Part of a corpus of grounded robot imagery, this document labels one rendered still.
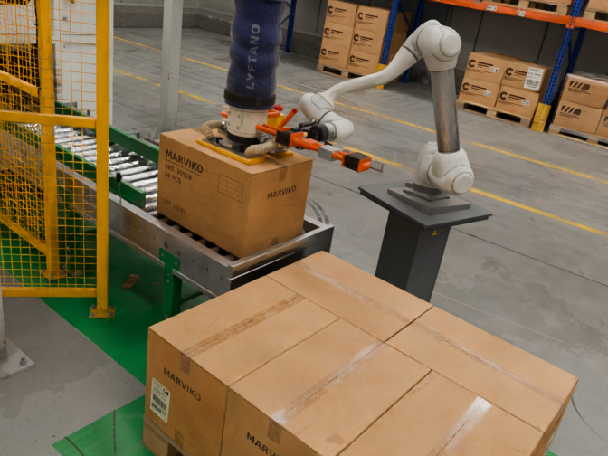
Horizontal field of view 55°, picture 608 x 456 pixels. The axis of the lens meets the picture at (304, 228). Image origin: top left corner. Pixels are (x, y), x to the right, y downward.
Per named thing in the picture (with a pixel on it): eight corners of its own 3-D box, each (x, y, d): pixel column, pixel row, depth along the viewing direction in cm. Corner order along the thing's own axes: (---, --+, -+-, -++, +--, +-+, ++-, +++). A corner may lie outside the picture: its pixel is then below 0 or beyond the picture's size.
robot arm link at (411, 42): (395, 42, 265) (408, 44, 253) (423, 12, 263) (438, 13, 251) (413, 62, 271) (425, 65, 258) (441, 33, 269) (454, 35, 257)
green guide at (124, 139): (54, 113, 401) (54, 100, 397) (69, 112, 409) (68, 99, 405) (211, 190, 316) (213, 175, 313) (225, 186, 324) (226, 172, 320)
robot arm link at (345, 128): (331, 147, 264) (312, 130, 269) (350, 144, 276) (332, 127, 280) (342, 128, 258) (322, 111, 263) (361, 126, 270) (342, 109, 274)
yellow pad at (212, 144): (194, 143, 261) (195, 132, 259) (212, 140, 269) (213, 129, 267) (248, 166, 243) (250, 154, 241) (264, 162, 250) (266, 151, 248)
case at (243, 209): (156, 212, 283) (159, 132, 267) (216, 195, 313) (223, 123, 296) (242, 260, 251) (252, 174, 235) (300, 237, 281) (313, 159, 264)
